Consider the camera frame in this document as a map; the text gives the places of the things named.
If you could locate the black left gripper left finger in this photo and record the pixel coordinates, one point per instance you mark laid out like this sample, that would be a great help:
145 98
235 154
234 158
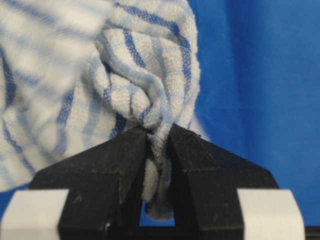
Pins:
104 184

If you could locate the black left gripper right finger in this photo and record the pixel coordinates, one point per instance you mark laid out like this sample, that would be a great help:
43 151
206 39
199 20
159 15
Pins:
204 183

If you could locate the blue table cloth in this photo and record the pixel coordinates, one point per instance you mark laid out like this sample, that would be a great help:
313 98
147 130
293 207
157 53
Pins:
259 88

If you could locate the white blue striped towel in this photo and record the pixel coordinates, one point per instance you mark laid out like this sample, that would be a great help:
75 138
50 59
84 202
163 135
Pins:
75 73

